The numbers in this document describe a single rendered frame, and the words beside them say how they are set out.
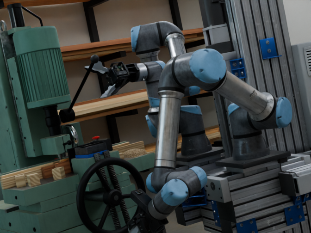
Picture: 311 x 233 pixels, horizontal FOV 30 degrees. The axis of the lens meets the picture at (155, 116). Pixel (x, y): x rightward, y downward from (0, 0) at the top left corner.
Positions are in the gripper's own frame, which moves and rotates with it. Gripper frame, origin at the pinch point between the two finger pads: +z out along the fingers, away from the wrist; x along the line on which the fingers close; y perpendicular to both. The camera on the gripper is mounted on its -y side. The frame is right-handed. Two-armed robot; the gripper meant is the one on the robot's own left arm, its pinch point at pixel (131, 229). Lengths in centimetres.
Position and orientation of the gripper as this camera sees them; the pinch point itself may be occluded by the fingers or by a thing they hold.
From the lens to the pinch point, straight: 209.5
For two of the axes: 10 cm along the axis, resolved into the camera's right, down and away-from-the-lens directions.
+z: -4.1, 5.5, 7.2
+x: 7.9, -1.9, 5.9
